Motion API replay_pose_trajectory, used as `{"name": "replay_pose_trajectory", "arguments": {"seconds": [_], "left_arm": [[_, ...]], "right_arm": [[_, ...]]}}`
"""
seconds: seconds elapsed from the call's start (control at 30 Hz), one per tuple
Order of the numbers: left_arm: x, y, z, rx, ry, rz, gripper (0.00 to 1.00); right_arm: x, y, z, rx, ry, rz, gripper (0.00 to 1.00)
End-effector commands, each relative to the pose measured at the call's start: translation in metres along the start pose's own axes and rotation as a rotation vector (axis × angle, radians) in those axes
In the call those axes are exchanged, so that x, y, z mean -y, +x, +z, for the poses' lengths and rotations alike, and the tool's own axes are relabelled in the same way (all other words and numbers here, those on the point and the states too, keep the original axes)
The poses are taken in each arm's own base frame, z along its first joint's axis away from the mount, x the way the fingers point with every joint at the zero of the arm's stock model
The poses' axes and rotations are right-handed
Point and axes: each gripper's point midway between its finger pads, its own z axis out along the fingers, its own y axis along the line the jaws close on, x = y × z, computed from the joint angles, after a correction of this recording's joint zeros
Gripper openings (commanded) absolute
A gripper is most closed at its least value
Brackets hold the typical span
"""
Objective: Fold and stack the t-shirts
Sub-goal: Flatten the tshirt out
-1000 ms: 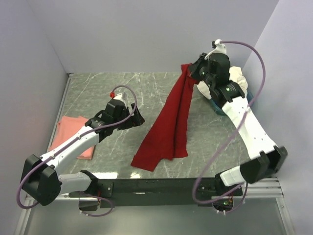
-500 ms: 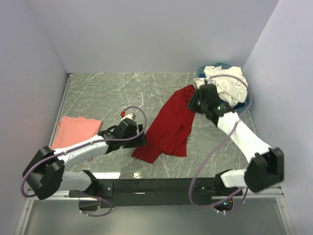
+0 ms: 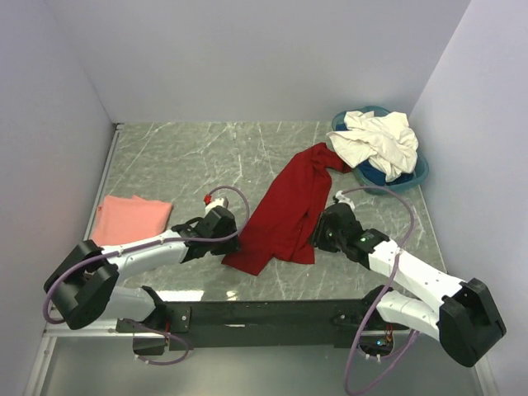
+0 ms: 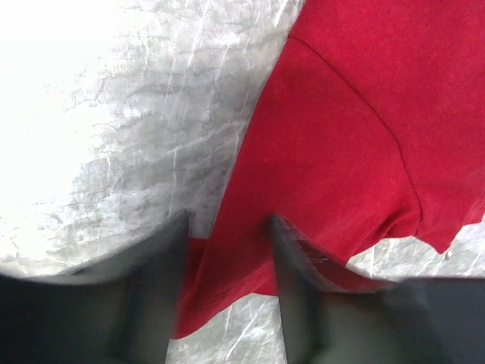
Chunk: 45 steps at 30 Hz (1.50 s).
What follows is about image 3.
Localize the red t shirt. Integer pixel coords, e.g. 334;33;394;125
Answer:
222;143;350;276

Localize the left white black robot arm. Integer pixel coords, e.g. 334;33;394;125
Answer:
44;205;240;332

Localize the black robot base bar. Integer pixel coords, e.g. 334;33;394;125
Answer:
115;296;413;356

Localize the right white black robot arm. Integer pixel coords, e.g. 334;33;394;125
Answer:
311;202;507;367

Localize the blue t shirt in basket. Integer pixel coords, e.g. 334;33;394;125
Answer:
357;160;414;186

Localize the teal plastic laundry basket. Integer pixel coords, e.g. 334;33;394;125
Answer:
332;106;429;195

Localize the white crumpled t shirt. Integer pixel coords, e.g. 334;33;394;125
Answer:
327;111;418;182

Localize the folded pink t shirt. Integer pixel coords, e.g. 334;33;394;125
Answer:
91;196;172;246

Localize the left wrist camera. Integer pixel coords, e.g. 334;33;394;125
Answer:
204;195;229;210

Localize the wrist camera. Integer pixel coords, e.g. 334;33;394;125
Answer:
332;191;356;210
204;195;229;210

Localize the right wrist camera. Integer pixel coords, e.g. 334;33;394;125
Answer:
332;191;356;210

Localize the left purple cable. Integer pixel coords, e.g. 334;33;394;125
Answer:
43;185;251;366

